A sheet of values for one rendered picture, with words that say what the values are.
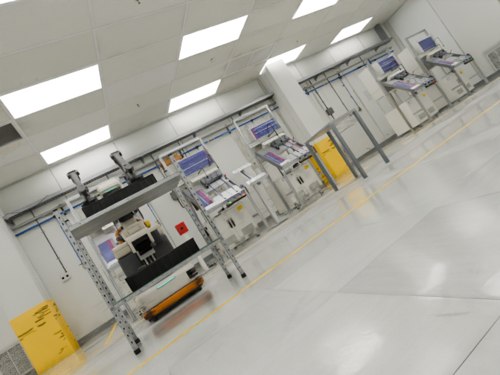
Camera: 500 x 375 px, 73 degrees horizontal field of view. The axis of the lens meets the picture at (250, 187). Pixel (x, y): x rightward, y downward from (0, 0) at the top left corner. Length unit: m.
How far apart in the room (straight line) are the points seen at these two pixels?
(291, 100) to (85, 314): 5.82
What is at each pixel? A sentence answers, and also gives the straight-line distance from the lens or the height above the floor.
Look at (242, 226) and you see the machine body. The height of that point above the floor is 0.25.
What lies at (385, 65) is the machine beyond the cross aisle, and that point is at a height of 1.53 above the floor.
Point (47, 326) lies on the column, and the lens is 6.24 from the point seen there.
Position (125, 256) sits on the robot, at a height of 0.68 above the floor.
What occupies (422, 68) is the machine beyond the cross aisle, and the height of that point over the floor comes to 1.11.
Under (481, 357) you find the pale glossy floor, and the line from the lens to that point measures 0.72.
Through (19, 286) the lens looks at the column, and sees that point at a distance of 6.32.
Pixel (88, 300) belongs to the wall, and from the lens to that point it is 6.67.
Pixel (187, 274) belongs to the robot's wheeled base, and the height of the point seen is 0.20.
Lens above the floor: 0.40
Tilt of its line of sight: 3 degrees up
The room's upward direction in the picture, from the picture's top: 32 degrees counter-clockwise
